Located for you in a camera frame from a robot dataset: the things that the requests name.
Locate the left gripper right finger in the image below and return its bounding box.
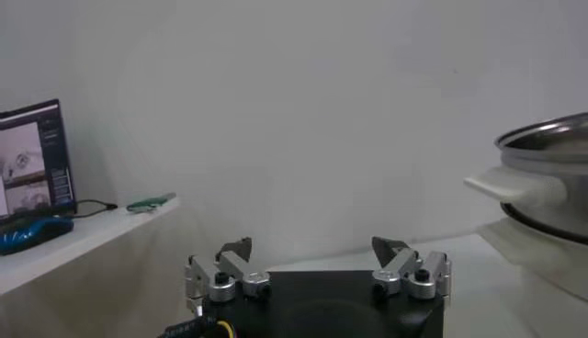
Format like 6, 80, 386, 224
370, 236, 454, 302

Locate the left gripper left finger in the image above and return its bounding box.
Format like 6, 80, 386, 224
183, 236, 273, 318

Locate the perforated steel steamer basket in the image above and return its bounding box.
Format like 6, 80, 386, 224
463, 112, 588, 244

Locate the white side table with laptop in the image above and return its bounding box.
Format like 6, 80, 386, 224
0, 197, 181, 298

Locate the dark blue pouch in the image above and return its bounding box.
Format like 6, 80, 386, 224
0, 216, 75, 257

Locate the laptop screen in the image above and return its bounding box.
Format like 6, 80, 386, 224
0, 98, 78, 227

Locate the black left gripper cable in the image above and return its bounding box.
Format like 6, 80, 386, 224
158, 315, 236, 338

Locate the thin black laptop cable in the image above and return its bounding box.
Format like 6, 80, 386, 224
68, 198, 119, 220

